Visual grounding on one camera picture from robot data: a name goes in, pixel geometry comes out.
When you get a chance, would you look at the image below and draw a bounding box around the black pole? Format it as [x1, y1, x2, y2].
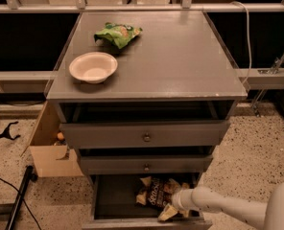
[5, 166, 35, 230]

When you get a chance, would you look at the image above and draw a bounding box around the green chip bag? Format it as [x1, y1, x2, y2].
[94, 22, 143, 49]

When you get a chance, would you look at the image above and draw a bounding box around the grey middle drawer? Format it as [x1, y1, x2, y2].
[80, 155, 213, 174]

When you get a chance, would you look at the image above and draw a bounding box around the cardboard box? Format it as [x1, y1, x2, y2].
[26, 102, 83, 177]

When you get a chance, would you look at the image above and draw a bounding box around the brown chip bag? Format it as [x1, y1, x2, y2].
[135, 176, 190, 218]

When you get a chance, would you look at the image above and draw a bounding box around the white bowl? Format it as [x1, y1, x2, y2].
[69, 52, 118, 83]

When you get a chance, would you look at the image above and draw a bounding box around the grey top drawer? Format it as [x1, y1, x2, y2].
[60, 121, 229, 149]

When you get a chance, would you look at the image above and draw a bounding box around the white cable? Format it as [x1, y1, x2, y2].
[230, 1, 253, 84]

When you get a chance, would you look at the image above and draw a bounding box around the grey bottom drawer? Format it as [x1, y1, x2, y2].
[82, 174, 212, 230]

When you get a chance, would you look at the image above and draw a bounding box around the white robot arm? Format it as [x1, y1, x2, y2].
[158, 183, 284, 230]

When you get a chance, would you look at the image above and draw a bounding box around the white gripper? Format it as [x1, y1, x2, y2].
[158, 189, 194, 221]

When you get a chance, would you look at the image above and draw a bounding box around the orange ball in box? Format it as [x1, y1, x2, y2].
[57, 132, 65, 141]

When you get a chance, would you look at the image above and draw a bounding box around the grey drawer cabinet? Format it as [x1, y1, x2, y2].
[46, 10, 249, 230]

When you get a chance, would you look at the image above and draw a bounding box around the black clamp tool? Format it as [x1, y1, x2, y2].
[0, 122, 20, 141]

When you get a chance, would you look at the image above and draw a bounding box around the metal railing frame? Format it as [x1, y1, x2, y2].
[0, 0, 284, 94]

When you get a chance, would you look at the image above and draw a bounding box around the black floor cable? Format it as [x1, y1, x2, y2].
[0, 169, 43, 230]

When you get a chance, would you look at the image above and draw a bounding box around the grey drawer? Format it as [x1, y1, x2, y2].
[60, 121, 229, 149]
[82, 174, 212, 230]
[80, 155, 213, 174]

